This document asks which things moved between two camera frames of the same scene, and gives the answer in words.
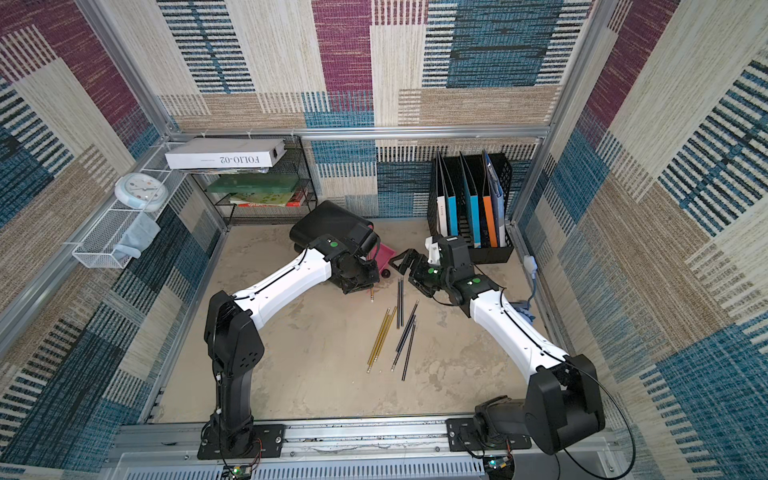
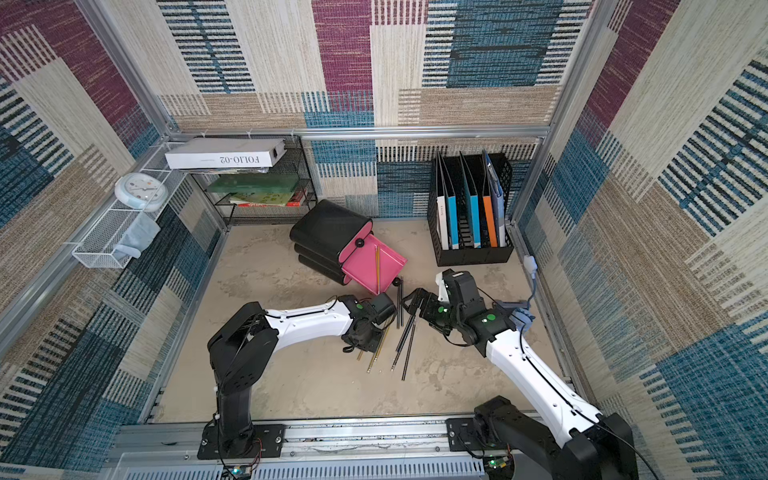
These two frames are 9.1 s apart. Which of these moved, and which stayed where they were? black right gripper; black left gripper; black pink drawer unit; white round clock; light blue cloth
Moved: black left gripper; black right gripper
Stayed: white round clock; light blue cloth; black pink drawer unit
